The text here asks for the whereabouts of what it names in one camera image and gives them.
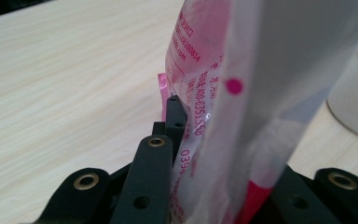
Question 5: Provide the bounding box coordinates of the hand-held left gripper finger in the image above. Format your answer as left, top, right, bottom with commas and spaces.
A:
151, 95, 188, 163

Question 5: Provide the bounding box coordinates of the pink and white plastic bag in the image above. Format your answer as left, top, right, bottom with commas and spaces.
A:
157, 0, 358, 224

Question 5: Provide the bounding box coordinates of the clear glass jar with handle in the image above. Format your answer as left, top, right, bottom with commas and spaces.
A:
325, 22, 358, 144

